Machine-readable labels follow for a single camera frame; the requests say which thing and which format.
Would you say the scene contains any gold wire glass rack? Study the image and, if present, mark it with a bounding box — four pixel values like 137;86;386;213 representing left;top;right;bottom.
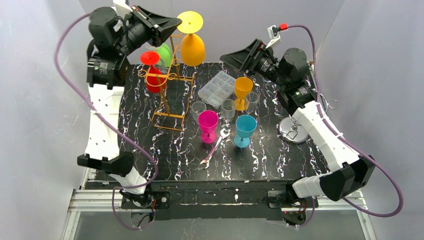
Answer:
138;33;196;132

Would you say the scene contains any clear tumbler glass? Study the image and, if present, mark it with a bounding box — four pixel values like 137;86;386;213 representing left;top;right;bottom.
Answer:
191;101;207;123

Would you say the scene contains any clear stemless glass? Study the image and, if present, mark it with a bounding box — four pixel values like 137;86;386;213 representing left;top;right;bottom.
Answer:
221;99;236;121

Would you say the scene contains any silver combination wrench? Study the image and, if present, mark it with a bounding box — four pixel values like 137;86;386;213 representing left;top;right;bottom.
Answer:
199;129;231;170

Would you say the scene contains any orange glass yellow base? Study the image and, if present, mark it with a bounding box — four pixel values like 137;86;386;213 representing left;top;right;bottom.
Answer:
234;76;254;112

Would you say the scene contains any red wine glass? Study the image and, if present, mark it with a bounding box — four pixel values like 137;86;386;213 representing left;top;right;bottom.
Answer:
140;51;165;93

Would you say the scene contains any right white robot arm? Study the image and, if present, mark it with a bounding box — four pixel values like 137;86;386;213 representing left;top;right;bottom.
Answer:
220;39;375;203

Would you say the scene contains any green wine glass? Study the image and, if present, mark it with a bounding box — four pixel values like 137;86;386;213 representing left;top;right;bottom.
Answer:
155;43;173;68

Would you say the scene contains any clear wine glass rear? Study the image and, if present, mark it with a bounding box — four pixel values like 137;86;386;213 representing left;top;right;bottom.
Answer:
154;58;166;75

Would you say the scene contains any clear champagne flute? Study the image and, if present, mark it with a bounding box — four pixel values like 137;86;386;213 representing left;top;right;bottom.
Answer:
244;92;260;115

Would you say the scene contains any aluminium frame rail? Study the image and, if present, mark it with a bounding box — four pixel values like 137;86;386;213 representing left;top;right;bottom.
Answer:
62;96;377;240

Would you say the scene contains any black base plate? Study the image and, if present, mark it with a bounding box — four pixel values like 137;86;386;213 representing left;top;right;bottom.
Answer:
119;180;319;224

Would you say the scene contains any pink wine glass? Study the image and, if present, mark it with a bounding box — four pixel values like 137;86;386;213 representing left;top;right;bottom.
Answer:
198;110;219;144

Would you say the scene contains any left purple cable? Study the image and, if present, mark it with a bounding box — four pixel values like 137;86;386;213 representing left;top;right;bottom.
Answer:
53;12;159;231

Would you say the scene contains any blue wine glass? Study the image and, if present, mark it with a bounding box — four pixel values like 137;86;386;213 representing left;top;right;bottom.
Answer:
234;114;257;148

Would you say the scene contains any orange glass yellow foot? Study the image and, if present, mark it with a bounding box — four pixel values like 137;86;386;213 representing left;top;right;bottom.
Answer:
177;11;206;67

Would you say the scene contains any silver wire glass rack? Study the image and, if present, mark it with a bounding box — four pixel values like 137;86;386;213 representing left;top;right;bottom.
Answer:
277;86;318;144

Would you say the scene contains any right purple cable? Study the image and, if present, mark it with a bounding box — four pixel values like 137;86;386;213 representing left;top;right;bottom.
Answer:
286;24;405;231

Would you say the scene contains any purple cable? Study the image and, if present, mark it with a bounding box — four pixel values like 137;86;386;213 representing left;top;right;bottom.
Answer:
53;12;159;231
286;24;405;231

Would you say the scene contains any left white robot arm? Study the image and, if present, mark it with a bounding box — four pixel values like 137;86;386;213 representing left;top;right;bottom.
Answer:
77;2;182;208

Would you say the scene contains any clear plastic screw box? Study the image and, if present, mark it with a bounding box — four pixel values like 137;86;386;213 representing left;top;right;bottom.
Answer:
198;70;236;109

